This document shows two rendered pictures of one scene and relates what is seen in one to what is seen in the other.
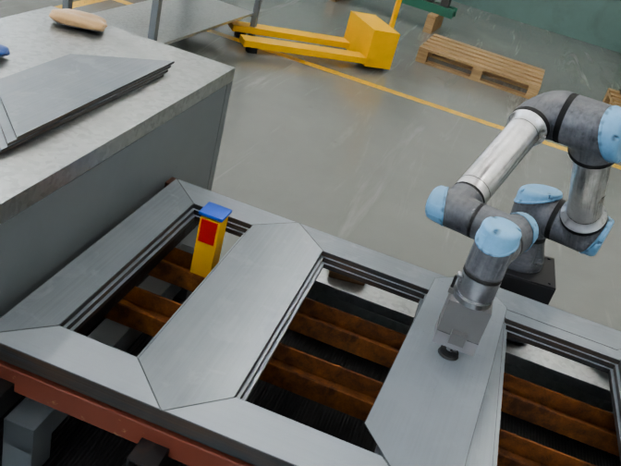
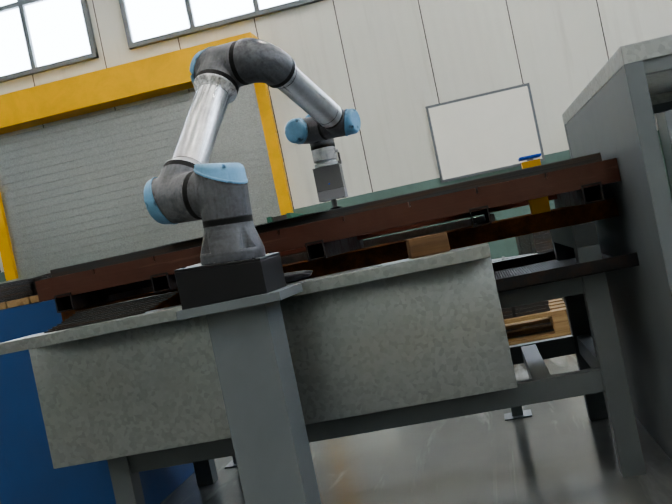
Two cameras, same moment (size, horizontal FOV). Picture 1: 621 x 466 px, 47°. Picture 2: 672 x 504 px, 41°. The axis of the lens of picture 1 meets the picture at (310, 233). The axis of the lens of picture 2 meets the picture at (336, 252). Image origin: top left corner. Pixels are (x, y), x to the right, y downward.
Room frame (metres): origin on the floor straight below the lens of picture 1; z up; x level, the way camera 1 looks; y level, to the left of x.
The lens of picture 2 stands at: (3.94, -0.35, 0.75)
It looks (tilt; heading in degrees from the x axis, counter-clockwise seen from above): 0 degrees down; 180
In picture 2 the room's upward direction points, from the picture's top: 12 degrees counter-clockwise
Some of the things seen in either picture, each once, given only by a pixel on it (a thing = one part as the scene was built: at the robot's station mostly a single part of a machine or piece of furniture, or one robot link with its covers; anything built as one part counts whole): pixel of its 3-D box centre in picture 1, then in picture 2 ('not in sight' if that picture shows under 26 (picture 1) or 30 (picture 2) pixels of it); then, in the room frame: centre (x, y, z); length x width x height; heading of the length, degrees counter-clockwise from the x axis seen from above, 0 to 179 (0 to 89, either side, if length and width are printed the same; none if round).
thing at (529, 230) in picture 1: (505, 232); (307, 130); (1.28, -0.37, 1.11); 0.11 x 0.11 x 0.08; 60
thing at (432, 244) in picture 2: (348, 268); (427, 245); (1.66, -0.13, 0.70); 0.10 x 0.06 x 0.05; 93
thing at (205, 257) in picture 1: (207, 250); (537, 194); (1.45, 0.22, 0.78); 0.05 x 0.05 x 0.19; 81
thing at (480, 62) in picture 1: (481, 65); not in sight; (7.28, -1.20, 0.07); 1.20 x 0.80 x 0.14; 78
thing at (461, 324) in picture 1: (461, 319); (331, 181); (1.18, -0.33, 0.95); 0.10 x 0.09 x 0.16; 172
